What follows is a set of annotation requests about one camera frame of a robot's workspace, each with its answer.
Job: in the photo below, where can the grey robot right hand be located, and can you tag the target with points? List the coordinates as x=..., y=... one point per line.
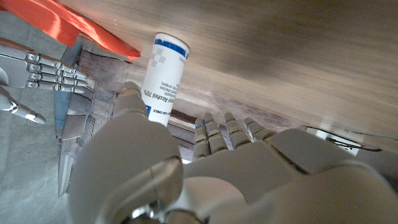
x=18, y=71

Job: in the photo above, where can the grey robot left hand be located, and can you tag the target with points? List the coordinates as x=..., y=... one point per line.
x=248, y=186

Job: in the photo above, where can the orange satin ribbon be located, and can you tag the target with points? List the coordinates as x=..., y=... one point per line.
x=46, y=18

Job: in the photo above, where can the white alcohol spray bottle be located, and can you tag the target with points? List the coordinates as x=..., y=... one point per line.
x=163, y=77

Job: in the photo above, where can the blue-grey rolled backdrop edge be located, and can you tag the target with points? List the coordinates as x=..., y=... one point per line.
x=62, y=105

